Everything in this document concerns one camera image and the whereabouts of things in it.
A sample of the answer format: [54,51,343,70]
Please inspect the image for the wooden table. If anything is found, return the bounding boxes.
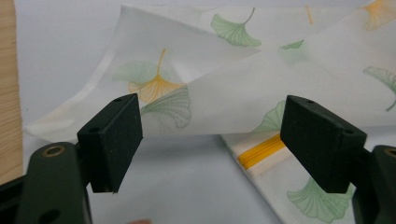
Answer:
[0,0,24,185]

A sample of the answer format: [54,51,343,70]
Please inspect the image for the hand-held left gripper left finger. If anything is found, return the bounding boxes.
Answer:
[77,92,144,194]

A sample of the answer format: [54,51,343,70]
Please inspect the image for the white ginkgo leaf print cloth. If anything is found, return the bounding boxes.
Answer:
[22,0,396,224]

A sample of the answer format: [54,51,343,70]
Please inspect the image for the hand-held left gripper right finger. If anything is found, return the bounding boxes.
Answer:
[279,94,368,194]

